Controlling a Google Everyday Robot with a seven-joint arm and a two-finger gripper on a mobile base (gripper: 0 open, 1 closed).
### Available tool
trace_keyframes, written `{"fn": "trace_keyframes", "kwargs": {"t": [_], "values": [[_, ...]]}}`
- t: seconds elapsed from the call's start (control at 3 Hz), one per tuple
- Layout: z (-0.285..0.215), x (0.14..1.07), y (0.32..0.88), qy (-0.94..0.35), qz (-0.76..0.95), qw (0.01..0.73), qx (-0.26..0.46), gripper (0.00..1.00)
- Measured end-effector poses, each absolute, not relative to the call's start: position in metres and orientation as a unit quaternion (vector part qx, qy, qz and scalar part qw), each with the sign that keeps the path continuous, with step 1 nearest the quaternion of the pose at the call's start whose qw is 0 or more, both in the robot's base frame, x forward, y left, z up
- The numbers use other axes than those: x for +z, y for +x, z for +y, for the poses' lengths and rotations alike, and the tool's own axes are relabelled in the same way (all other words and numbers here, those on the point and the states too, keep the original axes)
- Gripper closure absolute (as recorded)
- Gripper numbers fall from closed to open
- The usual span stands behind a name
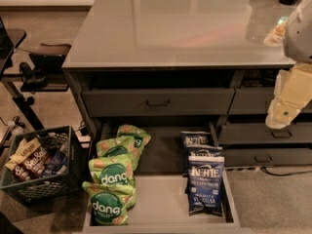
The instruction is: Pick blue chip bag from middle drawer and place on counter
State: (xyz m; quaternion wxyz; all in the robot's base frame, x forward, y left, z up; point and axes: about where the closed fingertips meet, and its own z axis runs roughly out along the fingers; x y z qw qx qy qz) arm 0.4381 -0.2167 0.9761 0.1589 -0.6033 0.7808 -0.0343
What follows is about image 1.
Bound grey middle right drawer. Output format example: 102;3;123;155
218;123;312;144

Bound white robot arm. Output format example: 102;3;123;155
264;0;312;129

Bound grey bottom right drawer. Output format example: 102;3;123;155
222;148;312;168

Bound blue snack packet in crate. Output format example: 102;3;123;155
41;151;67;177

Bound dark green plastic crate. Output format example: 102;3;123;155
0;126;86;207

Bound back green Dang bag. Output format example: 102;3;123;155
117;124;151;152

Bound grey cabinet with glossy counter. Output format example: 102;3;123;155
61;0;312;168

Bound grey top left drawer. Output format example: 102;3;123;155
82;88;234;117

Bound blue kettle chip bag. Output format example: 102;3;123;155
187;156;224;215
184;145;222;165
180;132;211;147

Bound grey top right drawer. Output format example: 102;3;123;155
228;87;312;115

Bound open grey middle drawer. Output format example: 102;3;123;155
83;121;243;234

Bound green dang bag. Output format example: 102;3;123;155
96;136;142;170
82;181;136;225
117;124;151;152
89;154;135;185

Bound brown Sea Salt snack bag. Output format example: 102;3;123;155
12;147;51;181

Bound front green Dang bag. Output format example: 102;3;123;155
82;181;136;225

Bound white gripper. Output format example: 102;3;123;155
265;62;312;130

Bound black desk with stand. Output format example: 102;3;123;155
0;18;44;130

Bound black cable on floor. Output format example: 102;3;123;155
261;167;312;177

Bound yellow snack bag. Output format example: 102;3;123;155
5;137;41;171

